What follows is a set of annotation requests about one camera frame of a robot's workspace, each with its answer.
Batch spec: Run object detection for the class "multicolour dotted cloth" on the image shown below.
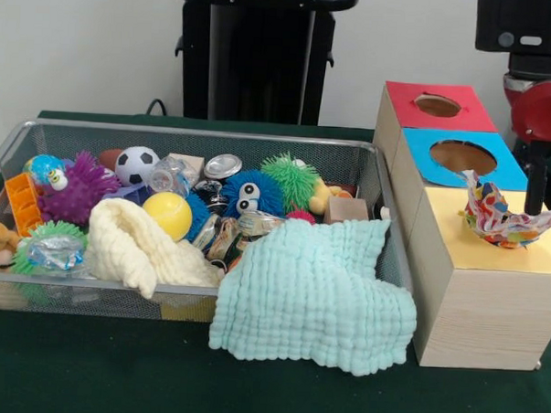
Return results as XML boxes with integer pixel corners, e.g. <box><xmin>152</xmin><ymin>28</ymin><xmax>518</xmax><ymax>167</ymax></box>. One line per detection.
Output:
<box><xmin>456</xmin><ymin>168</ymin><xmax>551</xmax><ymax>251</ymax></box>

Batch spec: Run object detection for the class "blue spiky toy with eyes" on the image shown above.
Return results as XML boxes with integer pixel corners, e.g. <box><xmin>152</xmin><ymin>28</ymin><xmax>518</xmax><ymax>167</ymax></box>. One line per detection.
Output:
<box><xmin>219</xmin><ymin>167</ymin><xmax>287</xmax><ymax>219</ymax></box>

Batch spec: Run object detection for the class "wooden box with three holes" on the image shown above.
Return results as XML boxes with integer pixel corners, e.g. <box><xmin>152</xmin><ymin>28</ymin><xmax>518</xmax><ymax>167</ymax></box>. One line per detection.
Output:
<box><xmin>363</xmin><ymin>79</ymin><xmax>551</xmax><ymax>373</ymax></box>

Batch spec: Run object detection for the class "brown wooden block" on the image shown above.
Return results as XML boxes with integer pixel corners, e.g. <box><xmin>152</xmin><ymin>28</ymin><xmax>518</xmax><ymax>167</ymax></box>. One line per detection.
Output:
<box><xmin>327</xmin><ymin>196</ymin><xmax>371</xmax><ymax>226</ymax></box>

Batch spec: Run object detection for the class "purple spiky toy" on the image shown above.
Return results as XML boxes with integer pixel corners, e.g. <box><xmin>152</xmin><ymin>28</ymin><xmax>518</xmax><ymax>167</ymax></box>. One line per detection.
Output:
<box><xmin>36</xmin><ymin>149</ymin><xmax>123</xmax><ymax>228</ymax></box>

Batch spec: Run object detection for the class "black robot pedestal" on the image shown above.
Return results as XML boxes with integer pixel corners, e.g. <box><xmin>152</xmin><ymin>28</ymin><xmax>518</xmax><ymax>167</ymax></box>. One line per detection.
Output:
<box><xmin>163</xmin><ymin>0</ymin><xmax>361</xmax><ymax>128</ymax></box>

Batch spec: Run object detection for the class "cream knitted cloth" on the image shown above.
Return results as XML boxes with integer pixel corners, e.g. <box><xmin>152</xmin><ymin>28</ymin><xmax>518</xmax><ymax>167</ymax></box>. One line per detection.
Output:
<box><xmin>83</xmin><ymin>196</ymin><xmax>229</xmax><ymax>304</ymax></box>

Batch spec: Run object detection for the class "orange plastic grid tray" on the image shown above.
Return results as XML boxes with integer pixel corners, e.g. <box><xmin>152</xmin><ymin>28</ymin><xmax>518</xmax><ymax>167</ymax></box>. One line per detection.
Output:
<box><xmin>2</xmin><ymin>171</ymin><xmax>46</xmax><ymax>238</ymax></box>

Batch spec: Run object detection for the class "black cable loop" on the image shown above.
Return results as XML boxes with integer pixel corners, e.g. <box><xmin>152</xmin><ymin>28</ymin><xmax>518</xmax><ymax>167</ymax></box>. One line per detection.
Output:
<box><xmin>145</xmin><ymin>98</ymin><xmax>172</xmax><ymax>118</ymax></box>

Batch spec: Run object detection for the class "mint green knitted cloth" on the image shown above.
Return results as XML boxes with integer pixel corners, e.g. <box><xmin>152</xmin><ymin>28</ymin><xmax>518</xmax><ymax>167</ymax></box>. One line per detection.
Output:
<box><xmin>207</xmin><ymin>211</ymin><xmax>422</xmax><ymax>380</ymax></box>

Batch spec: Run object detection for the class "black and white soccer ball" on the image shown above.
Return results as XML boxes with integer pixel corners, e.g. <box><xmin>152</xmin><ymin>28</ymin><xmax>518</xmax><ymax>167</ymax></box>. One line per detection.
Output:
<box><xmin>114</xmin><ymin>143</ymin><xmax>162</xmax><ymax>187</ymax></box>

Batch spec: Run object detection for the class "green spiky toy with eyes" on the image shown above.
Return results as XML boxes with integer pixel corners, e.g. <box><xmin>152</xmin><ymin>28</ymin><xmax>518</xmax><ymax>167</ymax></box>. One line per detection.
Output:
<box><xmin>259</xmin><ymin>151</ymin><xmax>324</xmax><ymax>217</ymax></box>

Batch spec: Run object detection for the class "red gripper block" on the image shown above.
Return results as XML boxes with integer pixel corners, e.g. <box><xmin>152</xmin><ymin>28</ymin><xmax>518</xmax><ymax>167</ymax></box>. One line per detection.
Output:
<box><xmin>497</xmin><ymin>74</ymin><xmax>551</xmax><ymax>217</ymax></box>

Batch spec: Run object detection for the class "shallow clear mesh bin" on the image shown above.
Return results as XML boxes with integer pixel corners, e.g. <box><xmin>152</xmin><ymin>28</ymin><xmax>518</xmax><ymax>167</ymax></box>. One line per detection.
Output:
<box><xmin>0</xmin><ymin>116</ymin><xmax>420</xmax><ymax>334</ymax></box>

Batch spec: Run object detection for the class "yellow ball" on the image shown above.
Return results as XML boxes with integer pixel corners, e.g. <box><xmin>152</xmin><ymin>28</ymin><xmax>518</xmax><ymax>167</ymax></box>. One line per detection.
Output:
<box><xmin>139</xmin><ymin>191</ymin><xmax>194</xmax><ymax>241</ymax></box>

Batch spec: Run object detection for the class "green spiky ball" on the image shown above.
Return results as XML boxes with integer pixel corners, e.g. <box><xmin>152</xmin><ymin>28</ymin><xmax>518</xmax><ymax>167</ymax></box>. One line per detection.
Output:
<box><xmin>10</xmin><ymin>217</ymin><xmax>91</xmax><ymax>280</ymax></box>

